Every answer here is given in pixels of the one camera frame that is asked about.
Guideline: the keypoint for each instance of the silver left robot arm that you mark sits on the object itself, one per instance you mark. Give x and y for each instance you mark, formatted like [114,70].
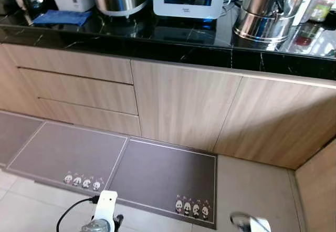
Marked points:
[97,227]

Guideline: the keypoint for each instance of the grey panda floor mat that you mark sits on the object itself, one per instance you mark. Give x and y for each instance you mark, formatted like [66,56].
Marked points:
[163,179]
[68,153]

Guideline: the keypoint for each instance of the wooden drawer front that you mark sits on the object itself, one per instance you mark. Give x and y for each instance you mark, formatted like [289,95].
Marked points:
[79,91]
[68,64]
[89,117]

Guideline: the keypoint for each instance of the wooden side cabinet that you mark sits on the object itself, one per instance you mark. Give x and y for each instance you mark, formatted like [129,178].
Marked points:
[317,190]

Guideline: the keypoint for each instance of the wooden cabinet door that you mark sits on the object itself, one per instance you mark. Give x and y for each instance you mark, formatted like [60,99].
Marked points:
[184,106]
[278,122]

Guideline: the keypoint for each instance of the blue folded cloth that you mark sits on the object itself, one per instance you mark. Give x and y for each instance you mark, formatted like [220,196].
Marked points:
[62,18]

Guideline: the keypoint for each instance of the red-lidded glass jar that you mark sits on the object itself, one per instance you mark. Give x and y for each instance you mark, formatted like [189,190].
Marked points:
[321,9]

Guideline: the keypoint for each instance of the white plastic bottle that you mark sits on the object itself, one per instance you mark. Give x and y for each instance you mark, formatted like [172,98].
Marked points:
[307,3]

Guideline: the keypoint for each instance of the large steel urn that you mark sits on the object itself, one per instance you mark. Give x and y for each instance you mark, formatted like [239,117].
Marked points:
[273,11]

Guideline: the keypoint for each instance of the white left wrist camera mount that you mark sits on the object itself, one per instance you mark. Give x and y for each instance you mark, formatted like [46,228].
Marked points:
[106,206]

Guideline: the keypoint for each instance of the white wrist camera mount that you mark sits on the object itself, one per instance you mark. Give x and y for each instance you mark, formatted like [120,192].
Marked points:
[106,206]
[260,225]

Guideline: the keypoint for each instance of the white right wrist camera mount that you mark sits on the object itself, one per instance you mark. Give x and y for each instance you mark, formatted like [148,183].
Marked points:
[260,225]

